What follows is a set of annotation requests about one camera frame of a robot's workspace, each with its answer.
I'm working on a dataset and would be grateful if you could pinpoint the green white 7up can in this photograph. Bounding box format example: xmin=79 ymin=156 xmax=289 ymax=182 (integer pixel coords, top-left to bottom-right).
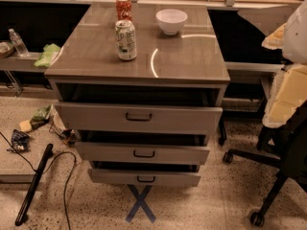
xmin=115 ymin=19 xmax=137 ymax=60

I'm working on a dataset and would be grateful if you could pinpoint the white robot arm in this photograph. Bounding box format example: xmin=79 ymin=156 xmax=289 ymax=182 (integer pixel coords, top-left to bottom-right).
xmin=262 ymin=0 xmax=307 ymax=128

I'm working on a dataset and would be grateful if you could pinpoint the white bowl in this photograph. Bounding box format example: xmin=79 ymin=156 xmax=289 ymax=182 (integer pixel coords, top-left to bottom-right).
xmin=155 ymin=9 xmax=188 ymax=35

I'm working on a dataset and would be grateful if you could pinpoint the orange soda can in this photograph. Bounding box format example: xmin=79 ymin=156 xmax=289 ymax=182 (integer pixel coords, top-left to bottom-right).
xmin=116 ymin=0 xmax=132 ymax=20

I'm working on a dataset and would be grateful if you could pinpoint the brown bowl on shelf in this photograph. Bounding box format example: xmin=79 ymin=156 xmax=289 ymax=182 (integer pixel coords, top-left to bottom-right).
xmin=0 ymin=41 xmax=14 ymax=58

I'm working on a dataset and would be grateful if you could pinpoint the grey drawer cabinet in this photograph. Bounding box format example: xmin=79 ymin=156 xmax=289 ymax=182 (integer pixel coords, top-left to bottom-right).
xmin=45 ymin=3 xmax=229 ymax=173

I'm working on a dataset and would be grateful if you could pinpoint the bottom grey drawer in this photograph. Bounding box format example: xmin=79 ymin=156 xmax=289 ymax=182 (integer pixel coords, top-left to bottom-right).
xmin=88 ymin=169 xmax=201 ymax=187

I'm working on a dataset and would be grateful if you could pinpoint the grey drawer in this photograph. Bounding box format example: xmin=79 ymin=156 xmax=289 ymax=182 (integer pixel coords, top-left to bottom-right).
xmin=88 ymin=169 xmax=201 ymax=187
xmin=55 ymin=102 xmax=222 ymax=135
xmin=76 ymin=142 xmax=209 ymax=165

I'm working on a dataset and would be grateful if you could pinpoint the middle grey drawer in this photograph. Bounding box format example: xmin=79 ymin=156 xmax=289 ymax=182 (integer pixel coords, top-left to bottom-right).
xmin=76 ymin=142 xmax=209 ymax=165

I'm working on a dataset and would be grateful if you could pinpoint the top grey drawer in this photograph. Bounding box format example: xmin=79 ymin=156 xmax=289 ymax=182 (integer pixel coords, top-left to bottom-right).
xmin=55 ymin=102 xmax=222 ymax=135

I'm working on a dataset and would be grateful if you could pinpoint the blue tape cross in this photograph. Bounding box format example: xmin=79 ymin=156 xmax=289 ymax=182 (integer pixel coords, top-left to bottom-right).
xmin=126 ymin=185 xmax=156 ymax=223

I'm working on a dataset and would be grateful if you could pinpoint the green snack bag on floor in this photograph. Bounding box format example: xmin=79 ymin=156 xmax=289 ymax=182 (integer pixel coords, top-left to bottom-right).
xmin=30 ymin=105 xmax=52 ymax=129

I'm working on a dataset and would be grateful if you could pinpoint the yellow sponge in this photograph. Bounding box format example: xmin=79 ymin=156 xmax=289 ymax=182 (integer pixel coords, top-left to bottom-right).
xmin=19 ymin=120 xmax=33 ymax=132

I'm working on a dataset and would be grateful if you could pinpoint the blue chip bag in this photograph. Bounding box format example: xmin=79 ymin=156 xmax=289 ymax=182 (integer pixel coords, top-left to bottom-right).
xmin=9 ymin=129 xmax=30 ymax=152

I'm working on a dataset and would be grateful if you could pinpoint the black office chair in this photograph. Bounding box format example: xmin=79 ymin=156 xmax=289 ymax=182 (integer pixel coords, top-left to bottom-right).
xmin=223 ymin=101 xmax=307 ymax=227

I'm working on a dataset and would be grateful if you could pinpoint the black bar on floor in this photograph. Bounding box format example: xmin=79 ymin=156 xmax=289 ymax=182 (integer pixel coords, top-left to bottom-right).
xmin=14 ymin=144 xmax=53 ymax=226

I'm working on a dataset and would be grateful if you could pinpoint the clear plastic water bottle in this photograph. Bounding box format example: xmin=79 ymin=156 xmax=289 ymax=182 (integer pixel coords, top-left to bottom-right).
xmin=9 ymin=29 xmax=29 ymax=57

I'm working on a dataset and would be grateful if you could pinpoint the wire basket on floor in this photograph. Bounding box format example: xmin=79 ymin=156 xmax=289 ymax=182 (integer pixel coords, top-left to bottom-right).
xmin=49 ymin=113 xmax=77 ymax=147

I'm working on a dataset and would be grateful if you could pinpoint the black cable on floor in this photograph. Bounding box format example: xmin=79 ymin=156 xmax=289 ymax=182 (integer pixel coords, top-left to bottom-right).
xmin=0 ymin=131 xmax=78 ymax=230

